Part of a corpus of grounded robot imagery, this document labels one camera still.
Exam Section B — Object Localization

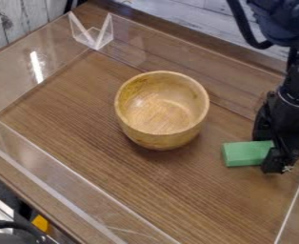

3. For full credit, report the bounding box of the green rectangular block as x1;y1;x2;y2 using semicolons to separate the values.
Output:
223;140;274;167

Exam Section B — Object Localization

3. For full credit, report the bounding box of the brown wooden bowl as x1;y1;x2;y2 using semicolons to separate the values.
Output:
115;71;210;151

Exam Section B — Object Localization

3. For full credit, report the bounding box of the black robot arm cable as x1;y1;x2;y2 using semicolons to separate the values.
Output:
226;0;276;51

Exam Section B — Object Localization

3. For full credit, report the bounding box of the clear acrylic tray wall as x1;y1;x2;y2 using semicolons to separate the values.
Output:
0;120;180;244

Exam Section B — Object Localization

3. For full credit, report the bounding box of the clear acrylic corner bracket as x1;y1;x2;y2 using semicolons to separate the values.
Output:
68;12;115;51

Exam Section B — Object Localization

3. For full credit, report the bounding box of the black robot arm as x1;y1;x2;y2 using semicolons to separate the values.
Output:
247;0;299;173

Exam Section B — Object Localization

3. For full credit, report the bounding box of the black cable bottom left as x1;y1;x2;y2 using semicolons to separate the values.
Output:
0;219;47;244

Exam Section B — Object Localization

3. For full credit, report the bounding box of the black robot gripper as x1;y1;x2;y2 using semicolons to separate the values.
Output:
252;91;299;173

